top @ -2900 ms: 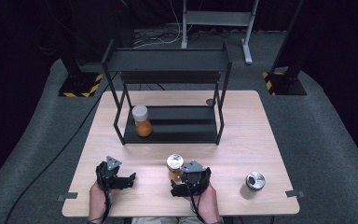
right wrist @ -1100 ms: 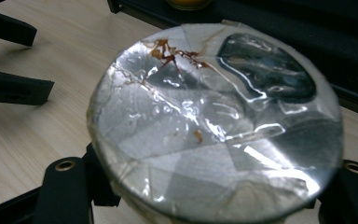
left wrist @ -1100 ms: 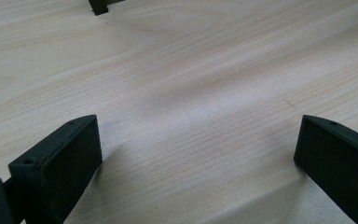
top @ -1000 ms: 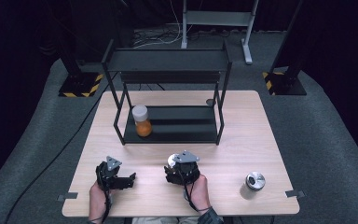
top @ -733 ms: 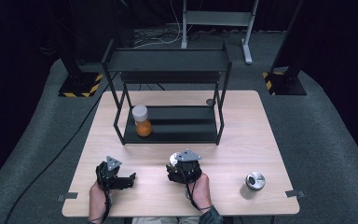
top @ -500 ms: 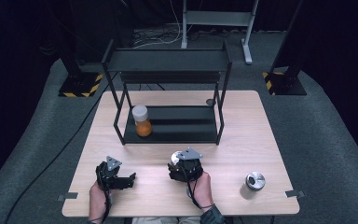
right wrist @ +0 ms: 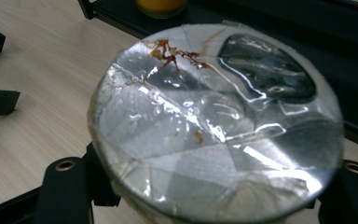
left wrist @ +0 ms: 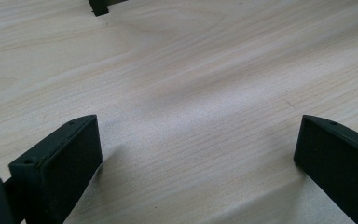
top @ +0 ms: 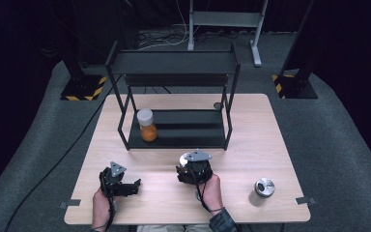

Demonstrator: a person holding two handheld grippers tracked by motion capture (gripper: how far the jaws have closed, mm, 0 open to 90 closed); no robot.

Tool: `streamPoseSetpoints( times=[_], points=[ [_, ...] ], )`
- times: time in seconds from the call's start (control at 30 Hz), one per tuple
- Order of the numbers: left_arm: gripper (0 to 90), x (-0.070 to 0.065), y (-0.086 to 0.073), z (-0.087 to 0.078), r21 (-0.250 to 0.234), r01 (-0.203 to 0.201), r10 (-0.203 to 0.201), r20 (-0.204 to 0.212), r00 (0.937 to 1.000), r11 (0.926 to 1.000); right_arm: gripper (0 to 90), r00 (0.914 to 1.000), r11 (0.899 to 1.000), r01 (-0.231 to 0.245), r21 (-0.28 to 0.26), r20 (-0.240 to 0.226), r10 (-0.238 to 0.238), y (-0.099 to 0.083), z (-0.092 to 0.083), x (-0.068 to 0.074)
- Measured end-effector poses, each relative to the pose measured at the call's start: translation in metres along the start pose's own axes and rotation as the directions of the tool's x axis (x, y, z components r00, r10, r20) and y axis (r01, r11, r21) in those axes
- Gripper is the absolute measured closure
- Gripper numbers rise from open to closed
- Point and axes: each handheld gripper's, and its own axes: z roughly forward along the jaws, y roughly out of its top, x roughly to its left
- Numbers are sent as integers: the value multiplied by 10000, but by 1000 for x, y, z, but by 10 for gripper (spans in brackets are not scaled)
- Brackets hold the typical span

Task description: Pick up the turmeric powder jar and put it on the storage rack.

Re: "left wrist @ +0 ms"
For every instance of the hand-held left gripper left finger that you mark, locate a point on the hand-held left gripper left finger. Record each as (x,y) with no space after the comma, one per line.
(59,168)

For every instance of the black metal shelf rack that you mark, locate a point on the black metal shelf rack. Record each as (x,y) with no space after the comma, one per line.
(99,7)

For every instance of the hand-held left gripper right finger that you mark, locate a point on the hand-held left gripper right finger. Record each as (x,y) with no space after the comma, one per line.
(338,165)

